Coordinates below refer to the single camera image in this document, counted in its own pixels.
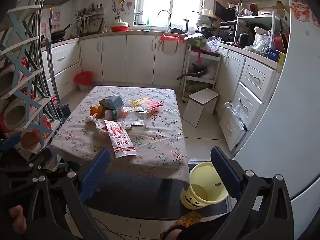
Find wall utensil rack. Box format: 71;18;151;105
74;2;105;37

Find white countertop shelf rack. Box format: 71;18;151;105
234;11;288;49

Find yellow and red packet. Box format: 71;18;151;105
130;98;163;113

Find red pot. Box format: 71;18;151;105
272;34;288;53

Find white trolley rack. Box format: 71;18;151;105
180;44;222;103

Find grey bag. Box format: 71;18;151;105
99;94;125;109

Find black microwave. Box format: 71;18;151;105
213;0;238;22

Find window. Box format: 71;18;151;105
134;0;207;29

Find black countertop oven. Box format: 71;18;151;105
219;21;238;43

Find chrome faucet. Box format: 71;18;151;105
157;10;173;30

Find green label plastic bottle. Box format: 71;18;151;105
104;109;125;120

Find shiny plastic bag on drawer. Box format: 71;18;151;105
224;101;248;130

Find bag of green vegetables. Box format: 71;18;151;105
184;33;208;49

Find red wall decal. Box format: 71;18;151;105
40;10;62;35

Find blue box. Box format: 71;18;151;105
267;47;287;63

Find grey metal pipe bundle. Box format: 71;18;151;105
32;0;63;105

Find red and white hanging bag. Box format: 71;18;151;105
160;34;182;55

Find yellow plastic bucket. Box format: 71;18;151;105
180;162;229;210

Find person's left hand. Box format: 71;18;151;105
8;204;27;233

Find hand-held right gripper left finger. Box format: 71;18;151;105
31;147;112;240

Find stack of pots and bowls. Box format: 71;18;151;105
192;9;217;30

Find clear plastic bottle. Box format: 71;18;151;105
117;107;148;128

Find black floor mat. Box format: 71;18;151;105
85;170;230;220

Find white rack with blue crosses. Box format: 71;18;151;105
0;5;62;155

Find black cooking pot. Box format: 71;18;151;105
237;33;252;47

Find large orange peel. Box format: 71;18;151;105
90;105;105;118

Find white kettle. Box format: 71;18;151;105
254;27;269;43

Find white base cabinets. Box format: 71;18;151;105
41;34;187;100

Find white refrigerator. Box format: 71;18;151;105
232;0;320;205

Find white drawer cabinet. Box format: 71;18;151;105
219;44;278;155

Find crumpled plastic bag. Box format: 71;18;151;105
244;34;270;55

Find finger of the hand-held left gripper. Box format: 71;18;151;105
0;133;23;153
0;161;44;182

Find red basin with lid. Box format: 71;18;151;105
110;17;130;32

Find clear plastic bag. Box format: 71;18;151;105
206;36;222;53

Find red cartoon fridge sticker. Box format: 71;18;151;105
290;0;320;28

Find black wok with lid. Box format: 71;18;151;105
177;64;208;80

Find table with floral cloth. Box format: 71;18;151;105
50;85;190;183

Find orange patterned slipper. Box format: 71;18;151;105
160;211;202;240

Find black frying wok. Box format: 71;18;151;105
47;24;73;42

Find blue plastic stool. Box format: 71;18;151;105
59;104;71;118

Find white wooden stool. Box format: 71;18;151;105
182;88;220;127

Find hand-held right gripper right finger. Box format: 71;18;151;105
210;145;294;240

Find red and white paper wrapper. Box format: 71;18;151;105
104;120;137;158

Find red trash bin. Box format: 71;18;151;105
73;71;93;92

